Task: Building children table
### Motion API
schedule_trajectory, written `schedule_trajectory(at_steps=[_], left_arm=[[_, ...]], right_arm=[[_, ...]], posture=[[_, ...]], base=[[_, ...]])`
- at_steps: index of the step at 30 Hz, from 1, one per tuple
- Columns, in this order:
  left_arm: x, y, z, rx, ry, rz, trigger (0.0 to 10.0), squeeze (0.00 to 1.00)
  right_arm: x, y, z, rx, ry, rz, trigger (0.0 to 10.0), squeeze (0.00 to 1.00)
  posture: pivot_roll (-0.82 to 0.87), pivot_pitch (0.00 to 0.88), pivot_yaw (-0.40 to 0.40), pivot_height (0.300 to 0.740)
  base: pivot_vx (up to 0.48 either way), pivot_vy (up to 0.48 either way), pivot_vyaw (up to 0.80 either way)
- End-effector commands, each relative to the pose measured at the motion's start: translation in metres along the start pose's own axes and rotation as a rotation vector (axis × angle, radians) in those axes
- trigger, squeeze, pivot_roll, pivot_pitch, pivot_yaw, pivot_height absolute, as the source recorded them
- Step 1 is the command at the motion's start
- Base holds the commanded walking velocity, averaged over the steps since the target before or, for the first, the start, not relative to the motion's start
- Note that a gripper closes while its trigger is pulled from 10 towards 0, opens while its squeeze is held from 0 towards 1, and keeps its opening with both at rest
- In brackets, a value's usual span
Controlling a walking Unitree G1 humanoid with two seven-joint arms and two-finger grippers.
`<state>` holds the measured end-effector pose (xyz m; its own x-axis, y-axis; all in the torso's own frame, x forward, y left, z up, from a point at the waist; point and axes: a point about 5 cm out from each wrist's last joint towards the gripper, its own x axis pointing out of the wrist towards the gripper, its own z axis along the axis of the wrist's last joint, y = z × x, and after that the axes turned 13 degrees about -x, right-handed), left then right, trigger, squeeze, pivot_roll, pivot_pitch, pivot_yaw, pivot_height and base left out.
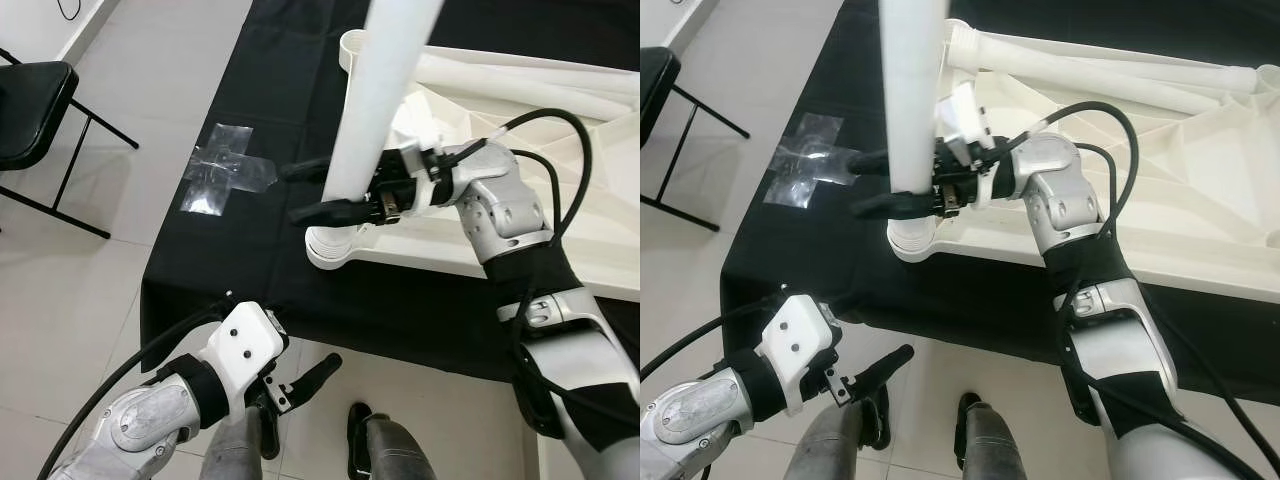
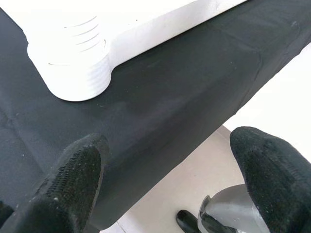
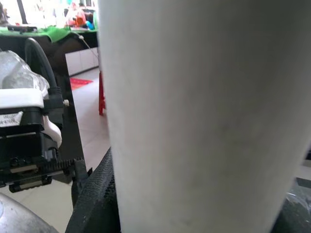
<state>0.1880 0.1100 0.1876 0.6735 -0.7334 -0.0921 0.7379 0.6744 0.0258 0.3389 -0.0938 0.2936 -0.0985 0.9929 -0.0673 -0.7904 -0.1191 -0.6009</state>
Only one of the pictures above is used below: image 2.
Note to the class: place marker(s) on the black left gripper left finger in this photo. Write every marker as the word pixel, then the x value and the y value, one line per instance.
pixel 68 184

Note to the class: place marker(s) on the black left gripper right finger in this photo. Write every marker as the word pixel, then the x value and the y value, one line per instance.
pixel 279 182

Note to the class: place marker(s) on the black table cloth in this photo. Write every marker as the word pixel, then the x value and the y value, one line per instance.
pixel 182 97

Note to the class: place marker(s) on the white plastic children table top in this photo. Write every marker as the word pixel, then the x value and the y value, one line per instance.
pixel 73 72

